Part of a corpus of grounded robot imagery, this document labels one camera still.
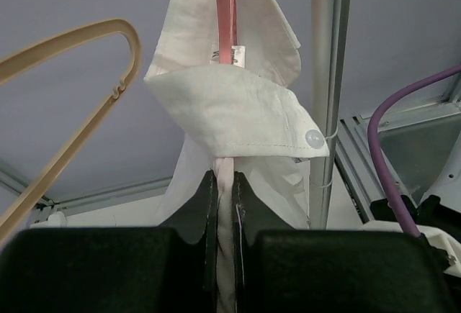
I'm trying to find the white shirt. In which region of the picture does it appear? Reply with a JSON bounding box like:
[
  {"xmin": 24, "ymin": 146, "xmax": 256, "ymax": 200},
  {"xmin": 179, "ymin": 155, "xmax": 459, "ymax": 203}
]
[{"xmin": 144, "ymin": 0, "xmax": 329, "ymax": 312}]

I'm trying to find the pink plastic hanger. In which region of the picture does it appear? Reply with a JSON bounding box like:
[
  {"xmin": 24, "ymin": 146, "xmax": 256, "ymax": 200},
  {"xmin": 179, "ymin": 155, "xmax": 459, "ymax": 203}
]
[{"xmin": 216, "ymin": 0, "xmax": 237, "ymax": 65}]

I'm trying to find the beige wooden hanger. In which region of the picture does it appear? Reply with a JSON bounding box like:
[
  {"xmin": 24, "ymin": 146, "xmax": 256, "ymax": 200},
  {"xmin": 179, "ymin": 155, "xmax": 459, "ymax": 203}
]
[{"xmin": 1, "ymin": 19, "xmax": 142, "ymax": 241}]

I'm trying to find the grey rack pole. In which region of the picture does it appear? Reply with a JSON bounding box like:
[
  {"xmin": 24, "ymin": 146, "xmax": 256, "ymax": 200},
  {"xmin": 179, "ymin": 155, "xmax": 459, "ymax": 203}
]
[{"xmin": 309, "ymin": 0, "xmax": 351, "ymax": 230}]

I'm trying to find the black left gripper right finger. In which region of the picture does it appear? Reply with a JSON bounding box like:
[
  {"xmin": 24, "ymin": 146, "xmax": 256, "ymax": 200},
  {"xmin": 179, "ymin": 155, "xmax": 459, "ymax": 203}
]
[{"xmin": 232, "ymin": 173, "xmax": 454, "ymax": 312}]

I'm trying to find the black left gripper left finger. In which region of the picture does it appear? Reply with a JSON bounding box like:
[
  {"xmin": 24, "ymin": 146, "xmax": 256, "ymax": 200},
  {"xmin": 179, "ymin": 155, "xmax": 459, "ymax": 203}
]
[{"xmin": 1, "ymin": 171, "xmax": 218, "ymax": 312}]

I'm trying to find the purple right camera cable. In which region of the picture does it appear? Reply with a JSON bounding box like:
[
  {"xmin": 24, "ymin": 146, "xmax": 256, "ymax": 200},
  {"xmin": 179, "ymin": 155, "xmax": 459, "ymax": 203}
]
[{"xmin": 367, "ymin": 64, "xmax": 461, "ymax": 238}]

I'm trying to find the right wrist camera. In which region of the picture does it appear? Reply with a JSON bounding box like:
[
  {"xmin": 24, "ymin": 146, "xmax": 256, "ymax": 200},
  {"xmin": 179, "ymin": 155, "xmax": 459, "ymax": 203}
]
[{"xmin": 362, "ymin": 195, "xmax": 460, "ymax": 278}]

